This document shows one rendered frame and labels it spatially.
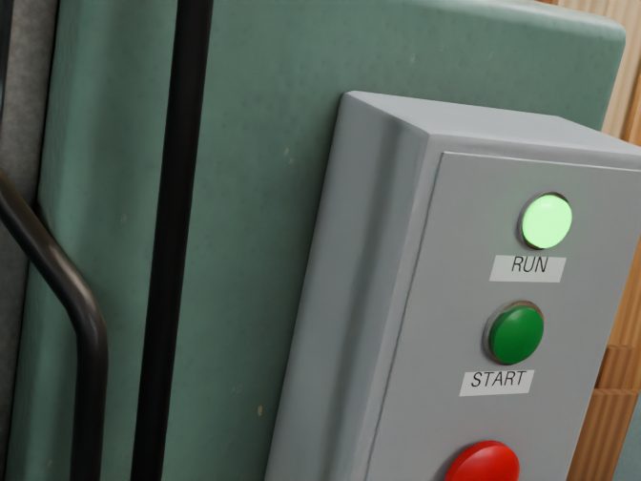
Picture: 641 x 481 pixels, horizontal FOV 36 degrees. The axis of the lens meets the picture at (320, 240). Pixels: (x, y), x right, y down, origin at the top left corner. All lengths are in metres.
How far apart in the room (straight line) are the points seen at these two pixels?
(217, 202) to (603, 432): 1.82
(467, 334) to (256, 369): 0.09
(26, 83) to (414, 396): 0.17
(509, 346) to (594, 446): 1.79
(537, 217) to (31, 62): 0.17
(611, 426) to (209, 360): 1.80
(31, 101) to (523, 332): 0.18
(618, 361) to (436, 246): 1.87
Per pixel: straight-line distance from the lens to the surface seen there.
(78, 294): 0.31
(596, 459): 2.14
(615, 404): 2.10
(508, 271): 0.32
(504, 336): 0.33
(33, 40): 0.34
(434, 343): 0.32
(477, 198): 0.31
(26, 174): 0.35
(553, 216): 0.32
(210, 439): 0.38
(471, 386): 0.34
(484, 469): 0.35
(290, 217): 0.35
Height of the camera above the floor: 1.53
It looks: 17 degrees down
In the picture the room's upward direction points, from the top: 12 degrees clockwise
